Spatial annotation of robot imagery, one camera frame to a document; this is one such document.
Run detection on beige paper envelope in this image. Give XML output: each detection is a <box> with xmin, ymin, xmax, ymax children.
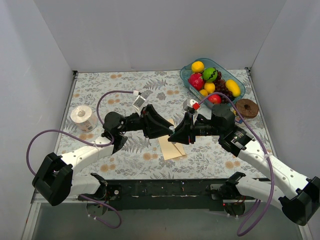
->
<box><xmin>157</xmin><ymin>118</ymin><xmax>187</xmax><ymax>161</ymax></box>

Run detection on green white glue stick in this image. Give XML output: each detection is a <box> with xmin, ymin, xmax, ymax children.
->
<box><xmin>169</xmin><ymin>126</ymin><xmax>175</xmax><ymax>134</ymax></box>

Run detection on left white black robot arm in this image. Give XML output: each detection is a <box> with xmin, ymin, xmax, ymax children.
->
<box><xmin>32</xmin><ymin>104</ymin><xmax>174</xmax><ymax>206</ymax></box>

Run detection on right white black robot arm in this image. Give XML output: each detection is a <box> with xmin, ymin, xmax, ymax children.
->
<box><xmin>168</xmin><ymin>104</ymin><xmax>320</xmax><ymax>226</ymax></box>

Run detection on red apple toy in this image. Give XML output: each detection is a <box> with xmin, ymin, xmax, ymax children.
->
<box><xmin>207</xmin><ymin>94</ymin><xmax>222</xmax><ymax>104</ymax></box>

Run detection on floral patterned table mat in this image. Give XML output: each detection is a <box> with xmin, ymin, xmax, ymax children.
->
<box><xmin>69</xmin><ymin>70</ymin><xmax>263</xmax><ymax>180</ymax></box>

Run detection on small orange lemon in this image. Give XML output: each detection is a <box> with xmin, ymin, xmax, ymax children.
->
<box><xmin>199</xmin><ymin>89</ymin><xmax>208</xmax><ymax>97</ymax></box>

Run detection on white labelled jar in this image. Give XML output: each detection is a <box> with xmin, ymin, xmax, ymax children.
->
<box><xmin>235</xmin><ymin>115</ymin><xmax>243</xmax><ymax>125</ymax></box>

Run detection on small yellow lemon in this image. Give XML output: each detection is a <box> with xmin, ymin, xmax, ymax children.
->
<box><xmin>204</xmin><ymin>82</ymin><xmax>216</xmax><ymax>94</ymax></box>

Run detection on dark purple grapes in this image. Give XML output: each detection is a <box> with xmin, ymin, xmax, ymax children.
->
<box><xmin>213</xmin><ymin>71</ymin><xmax>235</xmax><ymax>101</ymax></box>

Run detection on red strawberry toy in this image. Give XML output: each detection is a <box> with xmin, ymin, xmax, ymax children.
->
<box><xmin>188</xmin><ymin>73</ymin><xmax>205</xmax><ymax>91</ymax></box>

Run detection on yellow mango toy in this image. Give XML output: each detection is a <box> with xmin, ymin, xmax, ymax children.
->
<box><xmin>225</xmin><ymin>79</ymin><xmax>241</xmax><ymax>98</ymax></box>

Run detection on green watermelon toy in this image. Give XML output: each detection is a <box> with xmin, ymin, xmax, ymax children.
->
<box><xmin>202</xmin><ymin>67</ymin><xmax>218</xmax><ymax>83</ymax></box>

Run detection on white toilet paper roll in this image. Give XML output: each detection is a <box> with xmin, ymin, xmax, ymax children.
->
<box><xmin>70</xmin><ymin>105</ymin><xmax>98</xmax><ymax>133</ymax></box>

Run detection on teal plastic fruit basket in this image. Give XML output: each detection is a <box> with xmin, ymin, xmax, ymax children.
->
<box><xmin>180</xmin><ymin>58</ymin><xmax>246</xmax><ymax>103</ymax></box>

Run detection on yellow orange fruit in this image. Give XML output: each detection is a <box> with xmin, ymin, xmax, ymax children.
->
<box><xmin>191</xmin><ymin>61</ymin><xmax>205</xmax><ymax>73</ymax></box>

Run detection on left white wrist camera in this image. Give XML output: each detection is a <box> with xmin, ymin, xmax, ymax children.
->
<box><xmin>132</xmin><ymin>90</ymin><xmax>150</xmax><ymax>113</ymax></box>

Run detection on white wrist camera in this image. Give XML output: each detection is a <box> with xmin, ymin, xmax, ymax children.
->
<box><xmin>132</xmin><ymin>90</ymin><xmax>150</xmax><ymax>113</ymax></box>
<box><xmin>183</xmin><ymin>98</ymin><xmax>200</xmax><ymax>121</ymax></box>

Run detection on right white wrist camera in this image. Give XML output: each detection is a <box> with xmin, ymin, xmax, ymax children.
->
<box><xmin>183</xmin><ymin>98</ymin><xmax>200</xmax><ymax>121</ymax></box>

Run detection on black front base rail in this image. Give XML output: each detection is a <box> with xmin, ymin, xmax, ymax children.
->
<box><xmin>95</xmin><ymin>178</ymin><xmax>245</xmax><ymax>211</ymax></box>

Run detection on aluminium frame profile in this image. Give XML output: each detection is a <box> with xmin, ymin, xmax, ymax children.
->
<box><xmin>22</xmin><ymin>201</ymin><xmax>88</xmax><ymax>240</ymax></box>

